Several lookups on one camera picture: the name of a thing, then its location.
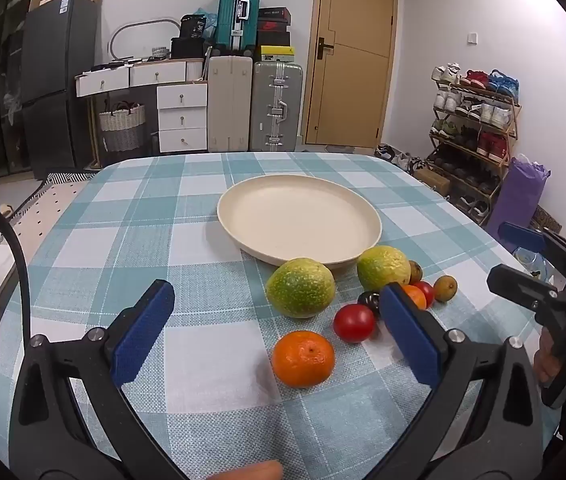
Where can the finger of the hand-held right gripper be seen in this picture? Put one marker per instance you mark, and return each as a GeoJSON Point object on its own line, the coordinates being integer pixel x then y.
{"type": "Point", "coordinates": [518, 285]}
{"type": "Point", "coordinates": [518, 235]}

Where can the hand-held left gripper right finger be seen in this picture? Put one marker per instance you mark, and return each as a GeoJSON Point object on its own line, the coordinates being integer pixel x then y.
{"type": "Point", "coordinates": [410, 335]}

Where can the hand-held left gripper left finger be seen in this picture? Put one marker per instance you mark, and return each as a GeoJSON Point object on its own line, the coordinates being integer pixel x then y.
{"type": "Point", "coordinates": [143, 330]}

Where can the small smooth orange fruit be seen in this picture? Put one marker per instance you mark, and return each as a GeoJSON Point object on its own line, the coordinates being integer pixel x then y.
{"type": "Point", "coordinates": [415, 296]}

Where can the small red tomato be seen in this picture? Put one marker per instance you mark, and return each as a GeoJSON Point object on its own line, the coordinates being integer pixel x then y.
{"type": "Point", "coordinates": [428, 292]}

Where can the large red tomato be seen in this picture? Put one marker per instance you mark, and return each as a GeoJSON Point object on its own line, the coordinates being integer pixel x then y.
{"type": "Point", "coordinates": [354, 323]}

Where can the small brown fruit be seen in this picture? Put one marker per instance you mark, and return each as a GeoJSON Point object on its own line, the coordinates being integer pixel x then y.
{"type": "Point", "coordinates": [445, 288]}
{"type": "Point", "coordinates": [415, 272]}

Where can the orange tangerine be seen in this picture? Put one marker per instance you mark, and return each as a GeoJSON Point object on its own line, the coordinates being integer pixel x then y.
{"type": "Point", "coordinates": [303, 360]}

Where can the large green yellow citrus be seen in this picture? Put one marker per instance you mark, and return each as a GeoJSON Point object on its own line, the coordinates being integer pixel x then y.
{"type": "Point", "coordinates": [300, 287]}

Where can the cream round plate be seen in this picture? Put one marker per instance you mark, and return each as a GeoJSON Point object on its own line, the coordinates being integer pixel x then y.
{"type": "Point", "coordinates": [298, 215]}

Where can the dark patterned mat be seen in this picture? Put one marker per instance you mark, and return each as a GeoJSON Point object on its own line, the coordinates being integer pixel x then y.
{"type": "Point", "coordinates": [548, 220]}

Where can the purple bag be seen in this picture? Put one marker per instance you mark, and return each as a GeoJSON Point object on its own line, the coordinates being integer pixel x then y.
{"type": "Point", "coordinates": [518, 195]}

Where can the dark purple plum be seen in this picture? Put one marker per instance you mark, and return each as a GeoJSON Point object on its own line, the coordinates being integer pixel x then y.
{"type": "Point", "coordinates": [369, 301]}

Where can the teal checked tablecloth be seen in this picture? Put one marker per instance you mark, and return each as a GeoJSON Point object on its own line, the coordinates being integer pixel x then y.
{"type": "Point", "coordinates": [113, 240]}

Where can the small cardboard box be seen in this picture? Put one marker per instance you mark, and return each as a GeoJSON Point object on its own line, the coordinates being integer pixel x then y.
{"type": "Point", "coordinates": [433, 181]}

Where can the wooden shoe rack with shoes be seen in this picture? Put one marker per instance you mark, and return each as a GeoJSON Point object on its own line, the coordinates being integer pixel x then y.
{"type": "Point", "coordinates": [493, 115]}

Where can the scattered loose shoes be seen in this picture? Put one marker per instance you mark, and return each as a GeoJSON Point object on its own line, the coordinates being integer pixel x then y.
{"type": "Point", "coordinates": [398, 157]}

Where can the woven laundry basket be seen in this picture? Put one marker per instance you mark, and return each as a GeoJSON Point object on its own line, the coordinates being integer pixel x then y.
{"type": "Point", "coordinates": [122, 127]}

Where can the white drawer cabinet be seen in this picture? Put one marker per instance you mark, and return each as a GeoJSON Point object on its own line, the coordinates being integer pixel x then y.
{"type": "Point", "coordinates": [183, 110]}

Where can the wooden door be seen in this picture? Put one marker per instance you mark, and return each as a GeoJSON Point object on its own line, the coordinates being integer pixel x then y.
{"type": "Point", "coordinates": [350, 85]}

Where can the beige suitcase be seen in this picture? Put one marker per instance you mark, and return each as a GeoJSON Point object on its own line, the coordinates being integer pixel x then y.
{"type": "Point", "coordinates": [229, 105]}

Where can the dark grey fridge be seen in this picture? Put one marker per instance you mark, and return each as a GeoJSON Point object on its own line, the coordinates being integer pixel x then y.
{"type": "Point", "coordinates": [58, 85]}

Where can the silver suitcase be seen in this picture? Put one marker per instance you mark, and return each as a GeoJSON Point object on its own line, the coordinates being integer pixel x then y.
{"type": "Point", "coordinates": [275, 105]}

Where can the black storage box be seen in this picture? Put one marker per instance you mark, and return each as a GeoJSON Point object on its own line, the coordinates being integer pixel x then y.
{"type": "Point", "coordinates": [188, 48]}

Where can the yellow shoe box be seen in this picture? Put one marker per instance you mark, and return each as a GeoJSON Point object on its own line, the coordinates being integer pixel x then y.
{"type": "Point", "coordinates": [277, 54]}

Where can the black printed packet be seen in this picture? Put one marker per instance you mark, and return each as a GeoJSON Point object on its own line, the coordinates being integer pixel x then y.
{"type": "Point", "coordinates": [193, 27]}

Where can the blue plastic bag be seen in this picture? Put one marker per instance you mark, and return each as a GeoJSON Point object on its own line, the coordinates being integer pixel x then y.
{"type": "Point", "coordinates": [209, 20]}

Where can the black red shoe box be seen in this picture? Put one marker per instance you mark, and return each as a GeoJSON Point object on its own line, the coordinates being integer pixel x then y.
{"type": "Point", "coordinates": [273, 25]}

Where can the teal suitcase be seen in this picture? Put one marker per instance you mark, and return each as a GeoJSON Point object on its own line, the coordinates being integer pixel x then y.
{"type": "Point", "coordinates": [235, 15]}

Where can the white oval frame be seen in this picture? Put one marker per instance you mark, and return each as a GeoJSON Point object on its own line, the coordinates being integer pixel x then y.
{"type": "Point", "coordinates": [143, 23]}

